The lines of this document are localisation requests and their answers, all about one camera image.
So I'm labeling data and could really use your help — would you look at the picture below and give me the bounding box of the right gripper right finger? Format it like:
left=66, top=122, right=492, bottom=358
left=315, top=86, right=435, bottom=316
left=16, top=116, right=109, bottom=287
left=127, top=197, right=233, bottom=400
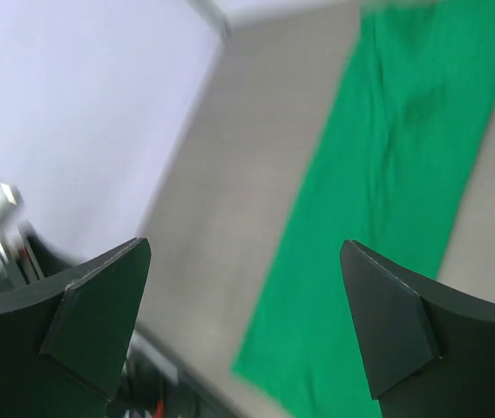
left=340, top=240, right=495, bottom=417

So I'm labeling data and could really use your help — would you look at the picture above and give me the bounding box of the green t shirt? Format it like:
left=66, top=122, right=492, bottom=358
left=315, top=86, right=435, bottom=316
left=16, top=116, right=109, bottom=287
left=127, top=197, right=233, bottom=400
left=233, top=1, right=495, bottom=417

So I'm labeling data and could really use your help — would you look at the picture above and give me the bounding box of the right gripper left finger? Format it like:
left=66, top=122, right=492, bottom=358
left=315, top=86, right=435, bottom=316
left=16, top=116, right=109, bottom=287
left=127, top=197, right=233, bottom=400
left=0, top=238, right=151, bottom=417

